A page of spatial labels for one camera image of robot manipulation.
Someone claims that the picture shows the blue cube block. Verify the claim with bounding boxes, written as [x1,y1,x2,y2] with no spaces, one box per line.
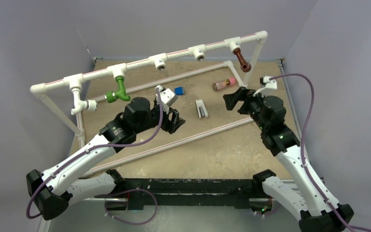
[174,87,185,96]

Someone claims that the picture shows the green water faucet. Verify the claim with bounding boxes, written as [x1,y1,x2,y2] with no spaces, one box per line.
[104,76,131,103]

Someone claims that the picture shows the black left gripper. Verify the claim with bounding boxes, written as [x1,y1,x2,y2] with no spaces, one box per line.
[135,101,185,134]

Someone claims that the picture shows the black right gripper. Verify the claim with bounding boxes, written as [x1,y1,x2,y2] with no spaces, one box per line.
[224,87,271,131]

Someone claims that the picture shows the pink capped colourful can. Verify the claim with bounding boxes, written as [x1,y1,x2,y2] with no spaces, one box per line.
[212,77,237,91]

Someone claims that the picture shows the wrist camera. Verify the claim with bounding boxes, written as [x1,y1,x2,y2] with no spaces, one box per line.
[253,76,277,97]
[155,85,178,114]

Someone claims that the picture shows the white PVC pipe frame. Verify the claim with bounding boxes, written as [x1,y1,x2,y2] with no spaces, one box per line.
[30,31,268,177]

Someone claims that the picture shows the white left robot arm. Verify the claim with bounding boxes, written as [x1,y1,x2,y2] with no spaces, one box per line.
[26,94,185,220]

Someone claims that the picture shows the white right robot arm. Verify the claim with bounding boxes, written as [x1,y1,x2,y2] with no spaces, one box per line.
[223,87,354,232]

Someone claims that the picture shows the white stapler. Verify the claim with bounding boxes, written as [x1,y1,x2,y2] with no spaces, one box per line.
[196,100,208,119]

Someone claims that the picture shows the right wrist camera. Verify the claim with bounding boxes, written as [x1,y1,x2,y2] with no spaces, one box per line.
[253,76,277,97]

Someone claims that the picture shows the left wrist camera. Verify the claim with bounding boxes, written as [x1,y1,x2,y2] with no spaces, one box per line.
[155,85,178,114]

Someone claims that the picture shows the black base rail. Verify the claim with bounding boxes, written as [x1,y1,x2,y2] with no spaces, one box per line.
[83,177,301,212]

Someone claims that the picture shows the white water faucet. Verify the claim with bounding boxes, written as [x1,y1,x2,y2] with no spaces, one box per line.
[71,88,98,115]

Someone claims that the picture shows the brown water faucet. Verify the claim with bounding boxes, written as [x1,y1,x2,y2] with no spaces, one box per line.
[232,48,252,73]

